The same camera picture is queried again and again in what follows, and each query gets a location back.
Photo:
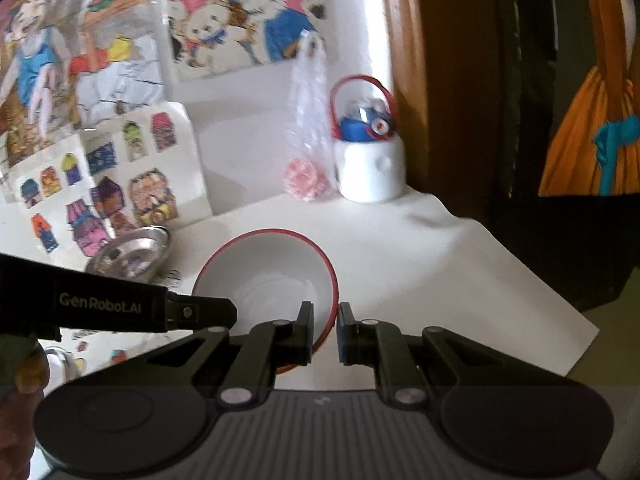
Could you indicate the boy with fan drawing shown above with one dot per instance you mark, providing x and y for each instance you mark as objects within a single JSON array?
[{"x": 68, "y": 65}]

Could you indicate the girl with puppy drawing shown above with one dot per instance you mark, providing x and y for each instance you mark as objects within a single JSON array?
[{"x": 213, "y": 37}]

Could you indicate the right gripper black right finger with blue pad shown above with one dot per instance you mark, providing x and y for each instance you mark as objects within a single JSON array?
[{"x": 500, "y": 412}]

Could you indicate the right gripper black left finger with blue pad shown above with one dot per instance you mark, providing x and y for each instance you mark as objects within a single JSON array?
[{"x": 150, "y": 412}]

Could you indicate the white bowl red rim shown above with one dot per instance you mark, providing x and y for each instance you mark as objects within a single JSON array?
[{"x": 268, "y": 274}]

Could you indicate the clear plastic bag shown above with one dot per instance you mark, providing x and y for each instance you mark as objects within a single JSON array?
[{"x": 309, "y": 173}]

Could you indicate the deep steel bowl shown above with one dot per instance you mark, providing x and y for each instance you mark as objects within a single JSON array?
[{"x": 63, "y": 366}]

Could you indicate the shallow steel dish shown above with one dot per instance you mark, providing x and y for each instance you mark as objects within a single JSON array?
[{"x": 135, "y": 256}]

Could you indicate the person's left hand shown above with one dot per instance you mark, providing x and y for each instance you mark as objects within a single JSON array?
[{"x": 24, "y": 375}]

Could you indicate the white table cloth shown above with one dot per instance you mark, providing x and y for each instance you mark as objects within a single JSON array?
[{"x": 410, "y": 263}]

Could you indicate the white bottle blue lid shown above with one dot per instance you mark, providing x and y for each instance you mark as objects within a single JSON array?
[{"x": 369, "y": 154}]

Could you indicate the brown wooden door frame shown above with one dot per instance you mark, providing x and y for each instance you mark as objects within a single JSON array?
[{"x": 445, "y": 75}]

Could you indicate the coloured houses drawing sheet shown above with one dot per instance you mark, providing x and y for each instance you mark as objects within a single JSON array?
[{"x": 62, "y": 204}]

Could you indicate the orange dress lady painting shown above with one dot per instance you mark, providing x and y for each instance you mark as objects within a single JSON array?
[{"x": 596, "y": 148}]

